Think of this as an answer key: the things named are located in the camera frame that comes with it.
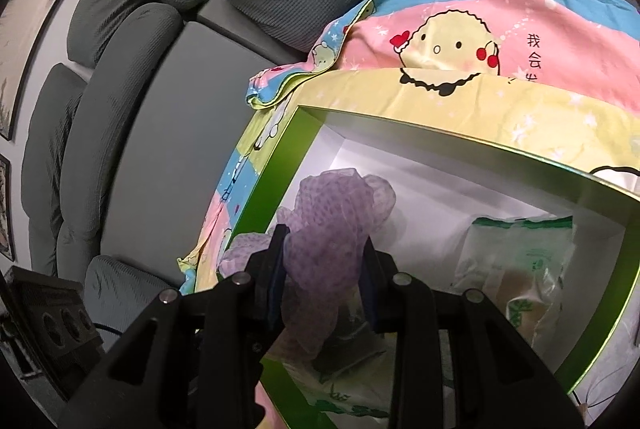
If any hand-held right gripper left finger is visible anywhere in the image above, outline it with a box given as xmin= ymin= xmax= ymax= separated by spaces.
xmin=55 ymin=224 xmax=291 ymax=429

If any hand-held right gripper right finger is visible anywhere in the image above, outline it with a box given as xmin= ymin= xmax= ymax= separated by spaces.
xmin=361 ymin=234 xmax=586 ymax=429

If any purple mesh bath sponge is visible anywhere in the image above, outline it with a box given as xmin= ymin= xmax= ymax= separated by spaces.
xmin=220 ymin=168 xmax=397 ymax=360

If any green box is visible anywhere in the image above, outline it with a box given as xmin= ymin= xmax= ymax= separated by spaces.
xmin=227 ymin=105 xmax=640 ymax=429

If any white packet with green print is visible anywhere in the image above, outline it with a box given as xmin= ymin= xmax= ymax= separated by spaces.
xmin=452 ymin=215 xmax=576 ymax=345
xmin=300 ymin=371 xmax=396 ymax=422

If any black device with round holes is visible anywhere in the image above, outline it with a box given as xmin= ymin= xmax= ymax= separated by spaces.
xmin=0 ymin=266 xmax=106 ymax=402

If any printed cartoon blanket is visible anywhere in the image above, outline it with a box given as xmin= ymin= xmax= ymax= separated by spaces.
xmin=177 ymin=0 xmax=640 ymax=425

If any black cable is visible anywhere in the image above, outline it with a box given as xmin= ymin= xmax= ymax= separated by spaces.
xmin=92 ymin=321 xmax=126 ymax=340

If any large framed wall picture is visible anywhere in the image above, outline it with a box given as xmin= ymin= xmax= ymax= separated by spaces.
xmin=0 ymin=0 xmax=126 ymax=140

